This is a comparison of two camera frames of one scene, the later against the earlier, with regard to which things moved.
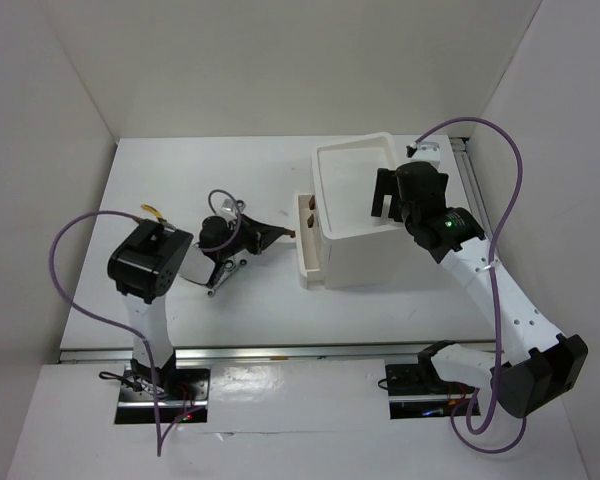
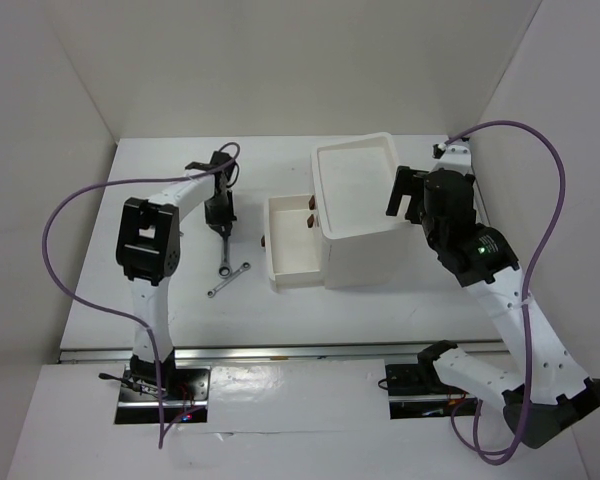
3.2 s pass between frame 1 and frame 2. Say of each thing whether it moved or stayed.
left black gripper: moved
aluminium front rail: stayed
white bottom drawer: moved
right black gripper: moved
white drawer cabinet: stayed
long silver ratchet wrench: stayed
